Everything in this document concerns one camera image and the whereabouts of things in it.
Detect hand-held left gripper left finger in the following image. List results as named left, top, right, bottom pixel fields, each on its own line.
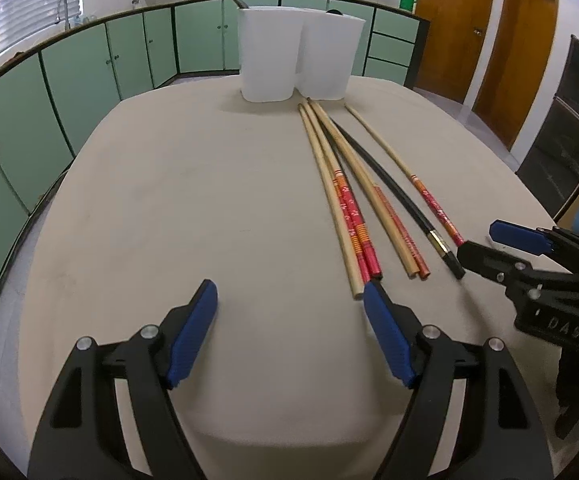
left=28, top=280, right=218, bottom=480

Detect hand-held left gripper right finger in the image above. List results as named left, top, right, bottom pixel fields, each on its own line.
left=363, top=280, right=555, bottom=480

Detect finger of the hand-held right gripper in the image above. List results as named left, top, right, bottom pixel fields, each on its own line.
left=457, top=240, right=533, bottom=288
left=489, top=219, right=579, bottom=273

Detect black chopstick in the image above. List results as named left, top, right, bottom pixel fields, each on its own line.
left=330, top=120, right=466, bottom=280

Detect plain wooden chopstick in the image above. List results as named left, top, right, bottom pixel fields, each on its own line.
left=307, top=98, right=417, bottom=280
left=298, top=103, right=363, bottom=301

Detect white plastic utensil holder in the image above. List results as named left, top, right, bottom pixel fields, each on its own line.
left=238, top=6, right=303, bottom=102
left=297, top=9, right=366, bottom=100

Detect black cabinet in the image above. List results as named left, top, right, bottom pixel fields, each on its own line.
left=517, top=35, right=579, bottom=221

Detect beige table mat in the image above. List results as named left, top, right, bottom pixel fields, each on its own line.
left=16, top=76, right=570, bottom=480

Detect brown wooden door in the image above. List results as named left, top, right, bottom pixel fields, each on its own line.
left=472, top=0, right=557, bottom=151
left=413, top=0, right=497, bottom=106

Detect green base cabinets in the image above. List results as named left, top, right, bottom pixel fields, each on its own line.
left=0, top=0, right=430, bottom=346

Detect window blinds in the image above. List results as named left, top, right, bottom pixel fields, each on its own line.
left=0, top=0, right=82, bottom=68

